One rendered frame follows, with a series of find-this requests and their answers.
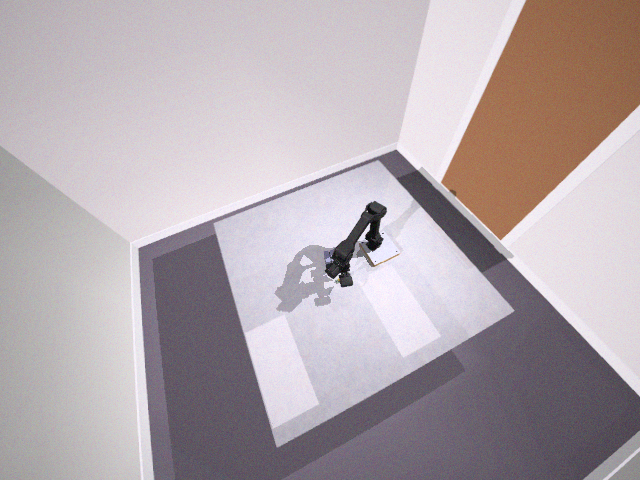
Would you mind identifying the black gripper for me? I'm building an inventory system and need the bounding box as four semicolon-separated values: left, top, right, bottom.
338;263;353;288

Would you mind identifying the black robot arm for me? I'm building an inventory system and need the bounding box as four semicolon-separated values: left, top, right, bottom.
325;201;387;279

